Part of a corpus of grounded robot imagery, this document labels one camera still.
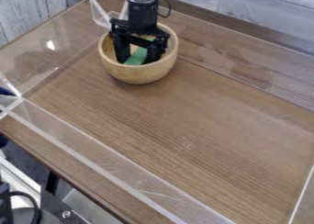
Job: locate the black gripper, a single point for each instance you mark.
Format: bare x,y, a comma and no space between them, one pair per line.
138,29

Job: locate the green rectangular block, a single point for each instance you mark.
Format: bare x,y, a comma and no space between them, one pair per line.
138,50

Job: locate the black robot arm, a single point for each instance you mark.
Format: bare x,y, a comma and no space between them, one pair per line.
139,30

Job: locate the brown wooden bowl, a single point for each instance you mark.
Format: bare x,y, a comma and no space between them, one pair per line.
138,74

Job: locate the black table leg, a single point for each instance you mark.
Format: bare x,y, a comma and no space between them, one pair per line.
52,183

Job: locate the clear acrylic tray wall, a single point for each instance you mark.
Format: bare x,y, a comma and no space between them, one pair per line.
207,147

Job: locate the grey metal base plate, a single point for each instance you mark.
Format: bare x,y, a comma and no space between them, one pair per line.
56,212

